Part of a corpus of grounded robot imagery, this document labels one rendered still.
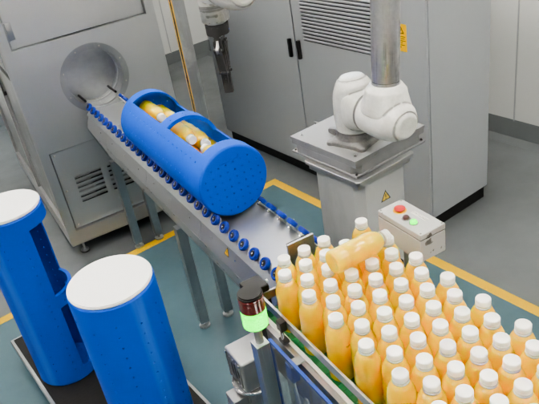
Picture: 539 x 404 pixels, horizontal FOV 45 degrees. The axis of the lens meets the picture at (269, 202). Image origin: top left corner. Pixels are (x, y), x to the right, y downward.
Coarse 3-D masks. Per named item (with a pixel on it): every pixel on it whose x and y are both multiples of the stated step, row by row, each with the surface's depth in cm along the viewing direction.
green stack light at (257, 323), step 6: (240, 312) 157; (264, 312) 156; (246, 318) 156; (252, 318) 155; (258, 318) 155; (264, 318) 157; (246, 324) 157; (252, 324) 156; (258, 324) 156; (264, 324) 157; (252, 330) 157; (258, 330) 157
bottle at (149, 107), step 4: (144, 100) 302; (148, 100) 302; (140, 104) 301; (144, 104) 298; (148, 104) 296; (152, 104) 296; (140, 108) 300; (144, 108) 297; (148, 108) 294; (152, 108) 291; (156, 108) 291; (160, 108) 292; (148, 112) 292; (152, 112) 290; (156, 112) 289; (160, 112) 289; (152, 116) 290; (156, 116) 289
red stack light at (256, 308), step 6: (258, 300) 153; (264, 300) 156; (240, 306) 155; (246, 306) 153; (252, 306) 153; (258, 306) 154; (264, 306) 156; (246, 312) 154; (252, 312) 154; (258, 312) 155
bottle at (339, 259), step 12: (348, 240) 184; (360, 240) 182; (372, 240) 183; (384, 240) 187; (336, 252) 179; (348, 252) 179; (360, 252) 181; (372, 252) 183; (336, 264) 179; (348, 264) 179
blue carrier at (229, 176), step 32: (160, 96) 306; (128, 128) 293; (160, 128) 266; (160, 160) 264; (192, 160) 239; (224, 160) 235; (256, 160) 242; (192, 192) 243; (224, 192) 240; (256, 192) 248
